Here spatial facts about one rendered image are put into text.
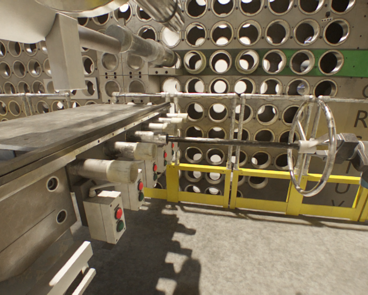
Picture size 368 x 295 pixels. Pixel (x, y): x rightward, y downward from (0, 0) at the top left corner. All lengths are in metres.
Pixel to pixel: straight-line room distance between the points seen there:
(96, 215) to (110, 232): 0.07
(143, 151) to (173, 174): 1.10
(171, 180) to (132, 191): 1.05
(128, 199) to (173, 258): 0.74
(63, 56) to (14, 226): 0.50
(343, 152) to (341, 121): 1.81
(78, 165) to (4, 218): 0.20
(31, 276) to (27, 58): 3.18
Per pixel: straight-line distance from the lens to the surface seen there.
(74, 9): 0.49
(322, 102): 0.80
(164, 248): 1.50
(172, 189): 1.84
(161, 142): 0.84
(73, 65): 0.78
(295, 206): 1.95
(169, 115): 1.35
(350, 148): 0.92
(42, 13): 0.75
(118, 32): 1.27
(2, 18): 0.70
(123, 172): 0.53
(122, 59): 2.23
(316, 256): 1.69
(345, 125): 2.76
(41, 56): 3.40
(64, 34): 0.77
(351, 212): 2.15
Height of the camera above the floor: 1.10
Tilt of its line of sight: 19 degrees down
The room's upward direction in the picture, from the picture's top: straight up
